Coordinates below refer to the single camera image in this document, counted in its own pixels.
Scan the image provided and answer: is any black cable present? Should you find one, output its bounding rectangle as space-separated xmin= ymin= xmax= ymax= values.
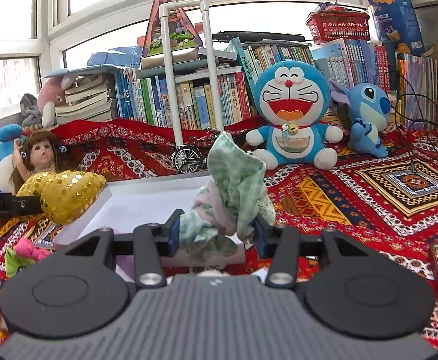
xmin=381 ymin=70 xmax=438 ymax=175

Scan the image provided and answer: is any blue cardboard box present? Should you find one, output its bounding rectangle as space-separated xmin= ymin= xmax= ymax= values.
xmin=368 ymin=0 xmax=425 ymax=55

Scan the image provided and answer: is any white pipe frame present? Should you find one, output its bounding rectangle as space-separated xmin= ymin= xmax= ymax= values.
xmin=159 ymin=0 xmax=225 ymax=147

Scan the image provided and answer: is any green checkered cloth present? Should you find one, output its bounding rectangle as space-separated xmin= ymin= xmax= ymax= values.
xmin=179 ymin=132 xmax=276 ymax=263

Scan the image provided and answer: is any white cardboard box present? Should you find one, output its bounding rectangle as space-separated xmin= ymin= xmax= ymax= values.
xmin=51 ymin=170 xmax=248 ymax=269

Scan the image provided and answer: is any black miniature bicycle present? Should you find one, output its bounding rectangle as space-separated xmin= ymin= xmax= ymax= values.
xmin=172 ymin=129 xmax=220 ymax=174

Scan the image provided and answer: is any green pink scrunchie bow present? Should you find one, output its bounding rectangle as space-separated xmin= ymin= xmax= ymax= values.
xmin=5 ymin=238 xmax=52 ymax=278

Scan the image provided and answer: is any Doraemon plush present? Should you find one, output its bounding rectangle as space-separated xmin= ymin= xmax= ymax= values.
xmin=246 ymin=60 xmax=343 ymax=171

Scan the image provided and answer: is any blue white whale plush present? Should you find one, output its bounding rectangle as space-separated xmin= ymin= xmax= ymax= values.
xmin=0 ymin=124 xmax=23 ymax=194

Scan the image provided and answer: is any triangular picture book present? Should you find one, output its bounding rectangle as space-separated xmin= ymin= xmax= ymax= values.
xmin=142 ymin=0 xmax=203 ymax=58

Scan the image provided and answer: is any grey cloth bundle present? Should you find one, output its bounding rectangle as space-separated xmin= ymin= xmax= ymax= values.
xmin=20 ymin=94 xmax=43 ymax=130

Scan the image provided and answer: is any red plastic basket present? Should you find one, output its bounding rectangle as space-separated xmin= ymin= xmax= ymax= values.
xmin=306 ymin=2 xmax=370 ymax=44

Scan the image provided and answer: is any white fluffy plush cat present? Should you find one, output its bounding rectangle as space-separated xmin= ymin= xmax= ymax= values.
xmin=189 ymin=269 xmax=229 ymax=278

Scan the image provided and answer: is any stack of grey books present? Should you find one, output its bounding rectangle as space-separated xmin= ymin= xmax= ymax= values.
xmin=55 ymin=74 xmax=117 ymax=125

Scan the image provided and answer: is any pink bunny plush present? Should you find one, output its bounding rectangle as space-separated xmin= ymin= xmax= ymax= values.
xmin=37 ymin=74 xmax=77 ymax=128

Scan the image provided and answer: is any Stitch plush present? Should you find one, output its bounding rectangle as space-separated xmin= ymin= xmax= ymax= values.
xmin=328 ymin=79 xmax=391 ymax=158

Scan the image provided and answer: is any row of upright books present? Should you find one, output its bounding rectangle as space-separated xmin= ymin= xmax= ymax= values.
xmin=113 ymin=37 xmax=438 ymax=132

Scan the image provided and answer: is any brown haired baby doll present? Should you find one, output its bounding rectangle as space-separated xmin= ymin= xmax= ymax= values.
xmin=10 ymin=130 xmax=72 ymax=193

